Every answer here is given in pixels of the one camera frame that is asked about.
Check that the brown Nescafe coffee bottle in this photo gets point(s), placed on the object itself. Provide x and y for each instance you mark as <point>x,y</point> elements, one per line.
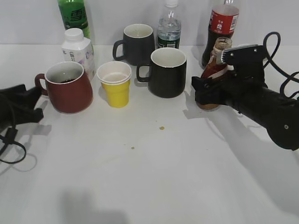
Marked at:
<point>214,71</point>

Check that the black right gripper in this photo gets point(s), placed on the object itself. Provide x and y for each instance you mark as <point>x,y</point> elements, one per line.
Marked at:
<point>243,89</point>

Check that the dark grey mug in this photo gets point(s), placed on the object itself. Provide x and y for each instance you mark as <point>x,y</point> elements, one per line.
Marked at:
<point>136,46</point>

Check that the cola bottle red label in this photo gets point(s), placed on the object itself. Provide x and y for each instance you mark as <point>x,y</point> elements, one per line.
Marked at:
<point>222,23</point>

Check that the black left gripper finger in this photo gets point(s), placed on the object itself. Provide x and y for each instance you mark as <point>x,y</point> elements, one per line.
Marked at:
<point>23,116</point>
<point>20,96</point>

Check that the green soda bottle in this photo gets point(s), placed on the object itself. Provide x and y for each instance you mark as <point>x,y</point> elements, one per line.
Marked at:
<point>74,15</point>

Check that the black ceramic mug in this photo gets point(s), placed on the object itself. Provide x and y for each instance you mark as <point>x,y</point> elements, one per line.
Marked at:
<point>165,74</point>

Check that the yellow paper cup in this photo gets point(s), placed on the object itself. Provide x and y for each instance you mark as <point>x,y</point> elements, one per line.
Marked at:
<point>115,78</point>

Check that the red ceramic mug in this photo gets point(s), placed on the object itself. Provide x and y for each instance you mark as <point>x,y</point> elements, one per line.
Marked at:
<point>67,85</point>

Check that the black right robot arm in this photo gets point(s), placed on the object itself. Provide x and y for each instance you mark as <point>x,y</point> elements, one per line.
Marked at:
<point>281,120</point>

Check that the clear water bottle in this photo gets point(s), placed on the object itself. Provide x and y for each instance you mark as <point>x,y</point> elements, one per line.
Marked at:
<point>169,26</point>

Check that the white yogurt carton bottle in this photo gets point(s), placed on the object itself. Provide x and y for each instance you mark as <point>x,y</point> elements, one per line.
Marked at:
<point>79,49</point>

